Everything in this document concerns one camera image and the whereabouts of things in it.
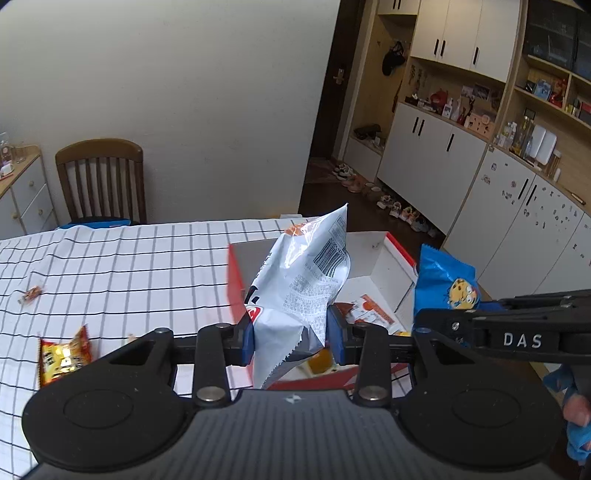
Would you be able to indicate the wooden chair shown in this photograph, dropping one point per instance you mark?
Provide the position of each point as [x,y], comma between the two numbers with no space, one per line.
[99,147]

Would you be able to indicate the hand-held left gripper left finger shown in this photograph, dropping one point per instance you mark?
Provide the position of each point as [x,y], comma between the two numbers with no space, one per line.
[247,341]

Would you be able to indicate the checkered tablecloth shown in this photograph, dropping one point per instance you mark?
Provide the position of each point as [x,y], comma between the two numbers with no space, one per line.
[138,277]

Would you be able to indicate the dark wooden door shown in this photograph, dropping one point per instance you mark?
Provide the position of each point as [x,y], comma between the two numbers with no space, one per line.
[332,115]

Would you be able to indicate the small candy wrapper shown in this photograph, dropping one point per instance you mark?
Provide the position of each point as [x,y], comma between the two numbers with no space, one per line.
[33,293]

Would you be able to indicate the white drawer sideboard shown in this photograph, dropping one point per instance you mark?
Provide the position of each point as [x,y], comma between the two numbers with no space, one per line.
[27,198]

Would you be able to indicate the white orange snack packet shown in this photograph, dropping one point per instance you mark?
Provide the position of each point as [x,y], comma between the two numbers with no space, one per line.
[374,314]

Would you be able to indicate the black hanging bag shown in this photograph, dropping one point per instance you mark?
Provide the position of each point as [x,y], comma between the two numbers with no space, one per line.
[393,60]

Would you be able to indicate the white canister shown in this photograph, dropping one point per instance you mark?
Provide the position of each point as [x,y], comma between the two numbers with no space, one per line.
[545,145]

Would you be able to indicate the row of shoes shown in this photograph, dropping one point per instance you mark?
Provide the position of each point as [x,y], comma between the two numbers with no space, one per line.
[388,203]

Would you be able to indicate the red yellow snack packet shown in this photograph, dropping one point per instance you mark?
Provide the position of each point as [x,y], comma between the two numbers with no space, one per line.
[64,357]

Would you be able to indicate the tall cabinet wall unit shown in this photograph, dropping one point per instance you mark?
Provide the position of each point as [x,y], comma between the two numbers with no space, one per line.
[429,152]

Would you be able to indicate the person's right hand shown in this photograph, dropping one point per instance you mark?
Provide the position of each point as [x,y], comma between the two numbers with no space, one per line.
[577,410]

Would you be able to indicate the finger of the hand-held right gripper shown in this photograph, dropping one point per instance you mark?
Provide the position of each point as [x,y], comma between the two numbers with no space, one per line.
[438,327]
[545,301]

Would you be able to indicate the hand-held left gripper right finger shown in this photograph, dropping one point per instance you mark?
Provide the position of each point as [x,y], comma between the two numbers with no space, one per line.
[334,339]

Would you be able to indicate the brown shoes on bench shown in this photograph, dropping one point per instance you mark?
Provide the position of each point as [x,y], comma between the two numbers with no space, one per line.
[367,131]

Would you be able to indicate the blue seat cushion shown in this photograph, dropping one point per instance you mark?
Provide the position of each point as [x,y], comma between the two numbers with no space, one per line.
[101,223]

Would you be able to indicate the red toy figure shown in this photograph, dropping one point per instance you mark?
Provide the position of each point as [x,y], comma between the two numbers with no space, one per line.
[438,98]

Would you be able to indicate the silver snack bag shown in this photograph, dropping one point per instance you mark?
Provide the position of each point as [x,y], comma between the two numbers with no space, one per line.
[295,286]

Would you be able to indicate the blue snack packet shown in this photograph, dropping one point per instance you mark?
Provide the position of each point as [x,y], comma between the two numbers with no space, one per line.
[443,277]

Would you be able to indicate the red cardboard box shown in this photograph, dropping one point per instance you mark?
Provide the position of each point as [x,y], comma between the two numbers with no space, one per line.
[238,277]

